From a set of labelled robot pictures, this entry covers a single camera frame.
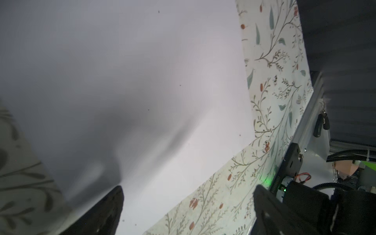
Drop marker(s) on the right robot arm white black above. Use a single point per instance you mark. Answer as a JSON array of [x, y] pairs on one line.
[[347, 207]]

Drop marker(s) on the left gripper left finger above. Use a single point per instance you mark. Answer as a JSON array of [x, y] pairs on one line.
[[103, 218]]

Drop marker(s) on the black handled pliers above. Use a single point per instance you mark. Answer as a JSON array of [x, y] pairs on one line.
[[322, 122]]

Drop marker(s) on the printed paper sheet right middle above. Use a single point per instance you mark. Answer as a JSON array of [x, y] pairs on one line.
[[148, 95]]

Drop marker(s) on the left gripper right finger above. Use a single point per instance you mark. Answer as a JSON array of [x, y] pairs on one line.
[[276, 218]]

